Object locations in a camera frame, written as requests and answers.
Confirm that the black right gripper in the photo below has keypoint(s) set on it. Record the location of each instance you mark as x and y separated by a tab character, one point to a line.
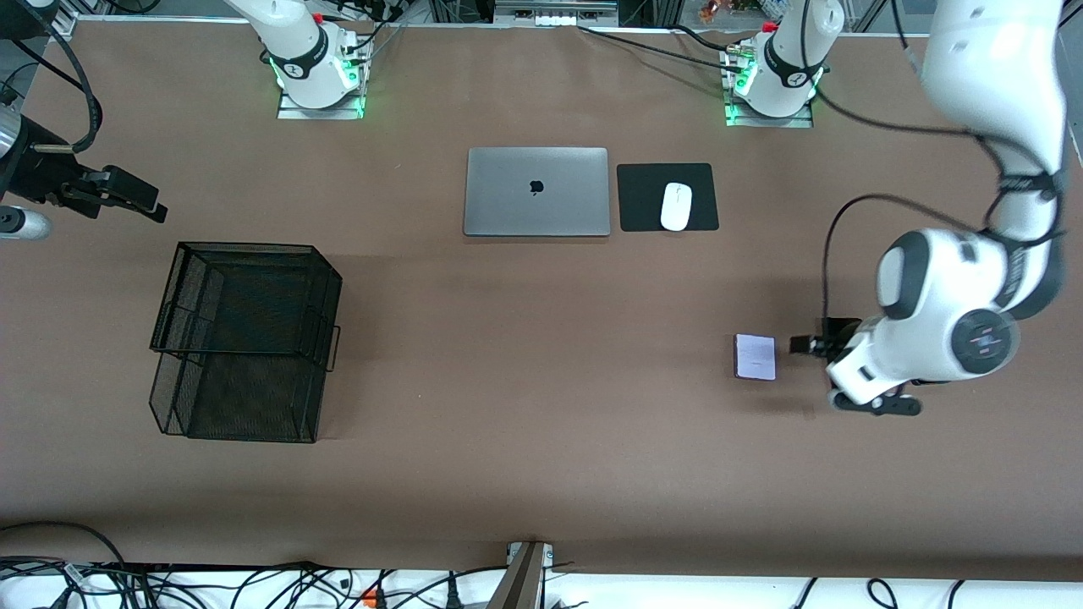
44	173

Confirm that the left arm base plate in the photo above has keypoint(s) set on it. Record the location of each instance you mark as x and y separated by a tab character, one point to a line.
770	122

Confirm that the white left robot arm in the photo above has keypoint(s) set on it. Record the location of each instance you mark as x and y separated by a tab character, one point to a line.
931	288

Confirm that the white computer mouse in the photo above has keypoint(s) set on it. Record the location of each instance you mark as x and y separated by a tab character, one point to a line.
676	207

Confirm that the white phone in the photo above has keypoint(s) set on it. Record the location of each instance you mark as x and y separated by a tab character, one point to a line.
755	357

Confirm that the black mouse pad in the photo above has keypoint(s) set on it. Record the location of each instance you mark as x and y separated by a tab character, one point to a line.
643	203

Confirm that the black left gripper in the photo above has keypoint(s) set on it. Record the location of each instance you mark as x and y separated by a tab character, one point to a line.
836	335

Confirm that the silver closed laptop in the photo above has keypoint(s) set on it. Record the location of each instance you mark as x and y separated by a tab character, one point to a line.
508	203

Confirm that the black mesh desk organizer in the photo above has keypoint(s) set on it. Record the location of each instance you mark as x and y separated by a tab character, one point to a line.
254	321

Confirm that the white power strip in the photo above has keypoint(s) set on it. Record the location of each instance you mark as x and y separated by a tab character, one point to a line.
554	17

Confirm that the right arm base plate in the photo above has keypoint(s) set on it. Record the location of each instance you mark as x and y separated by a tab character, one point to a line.
321	113

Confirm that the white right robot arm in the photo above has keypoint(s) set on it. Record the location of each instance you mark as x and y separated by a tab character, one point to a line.
292	38

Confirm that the metal table edge bracket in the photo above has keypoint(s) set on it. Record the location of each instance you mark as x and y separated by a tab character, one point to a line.
525	584

